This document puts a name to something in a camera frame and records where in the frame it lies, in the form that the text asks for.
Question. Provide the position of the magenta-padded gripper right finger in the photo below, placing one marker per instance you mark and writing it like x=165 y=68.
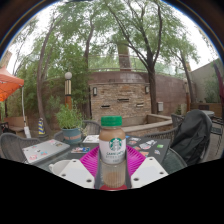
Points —
x=148 y=171

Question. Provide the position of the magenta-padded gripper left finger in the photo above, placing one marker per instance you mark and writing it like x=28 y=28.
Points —
x=78 y=173

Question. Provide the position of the green-capped coffee drink bottle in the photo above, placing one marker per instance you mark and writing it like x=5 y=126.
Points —
x=112 y=146

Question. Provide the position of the colourful sticker card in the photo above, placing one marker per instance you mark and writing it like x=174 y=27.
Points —
x=80 y=150

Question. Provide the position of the black laptop with stickers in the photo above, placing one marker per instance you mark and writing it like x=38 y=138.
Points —
x=150 y=146

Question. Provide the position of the white booklet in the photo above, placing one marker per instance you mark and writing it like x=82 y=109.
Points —
x=91 y=139

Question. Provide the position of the silver laptop with stickers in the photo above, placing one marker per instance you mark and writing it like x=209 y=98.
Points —
x=45 y=150

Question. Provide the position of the potted green plant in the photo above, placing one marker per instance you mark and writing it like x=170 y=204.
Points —
x=70 y=121

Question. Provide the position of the black jacket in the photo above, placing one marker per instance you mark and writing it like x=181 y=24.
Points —
x=193 y=136

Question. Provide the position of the blue yellow striped bollard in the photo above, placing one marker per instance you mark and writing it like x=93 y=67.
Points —
x=41 y=126

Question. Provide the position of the white umbrella pole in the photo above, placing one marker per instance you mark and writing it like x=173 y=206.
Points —
x=27 y=132

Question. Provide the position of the grey utility box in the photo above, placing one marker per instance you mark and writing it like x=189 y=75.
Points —
x=160 y=106

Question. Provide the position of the wooden bench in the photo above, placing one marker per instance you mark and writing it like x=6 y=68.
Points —
x=15 y=124

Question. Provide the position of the grey patio table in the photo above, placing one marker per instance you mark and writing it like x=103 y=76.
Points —
x=208 y=113

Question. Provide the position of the orange patio umbrella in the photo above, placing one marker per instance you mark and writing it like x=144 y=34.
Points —
x=8 y=83

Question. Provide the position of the wall lantern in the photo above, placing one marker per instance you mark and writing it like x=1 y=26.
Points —
x=95 y=91
x=147 y=89

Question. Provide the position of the wooden globe lamp post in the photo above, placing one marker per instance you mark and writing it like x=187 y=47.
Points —
x=68 y=90

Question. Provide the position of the slim wooden lamp post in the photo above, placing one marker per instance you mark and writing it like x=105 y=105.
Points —
x=186 y=96

